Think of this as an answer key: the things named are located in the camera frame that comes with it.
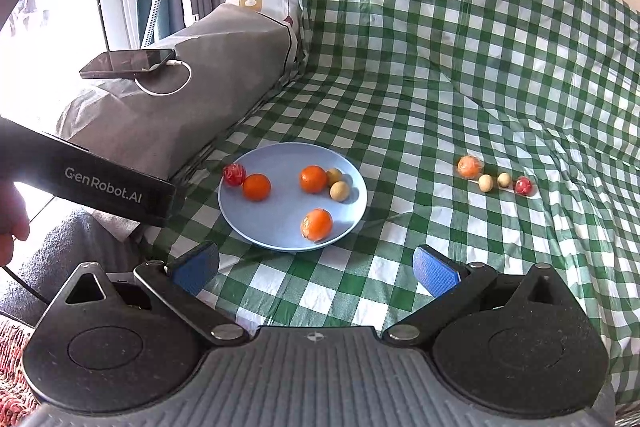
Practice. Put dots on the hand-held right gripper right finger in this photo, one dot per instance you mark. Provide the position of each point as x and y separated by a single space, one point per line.
437 272

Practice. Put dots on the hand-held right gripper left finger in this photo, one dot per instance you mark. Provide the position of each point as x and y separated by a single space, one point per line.
197 267

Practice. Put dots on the small red fruit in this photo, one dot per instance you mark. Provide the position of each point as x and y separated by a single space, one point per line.
234 175
523 186

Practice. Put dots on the orange tangerine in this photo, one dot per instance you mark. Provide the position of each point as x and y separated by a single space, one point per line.
256 187
470 167
316 225
313 179

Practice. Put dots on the light blue plate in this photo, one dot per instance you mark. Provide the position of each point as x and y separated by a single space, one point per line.
285 217

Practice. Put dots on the beige longan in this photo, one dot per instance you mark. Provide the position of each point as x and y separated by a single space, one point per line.
339 191
334 175
504 179
485 183

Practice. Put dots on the person's left hand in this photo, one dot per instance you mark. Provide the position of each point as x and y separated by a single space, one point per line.
12 217

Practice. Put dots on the person's grey trousers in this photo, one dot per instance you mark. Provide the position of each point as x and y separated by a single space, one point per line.
60 247

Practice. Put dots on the grey fabric cushion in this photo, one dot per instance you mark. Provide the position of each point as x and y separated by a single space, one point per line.
175 122

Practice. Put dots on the black smartphone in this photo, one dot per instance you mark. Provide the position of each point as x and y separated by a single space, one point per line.
125 62

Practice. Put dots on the red patterned cloth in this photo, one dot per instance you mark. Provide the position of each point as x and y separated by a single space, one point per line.
12 357

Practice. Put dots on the green checked cloth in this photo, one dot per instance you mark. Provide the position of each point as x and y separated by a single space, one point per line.
425 57

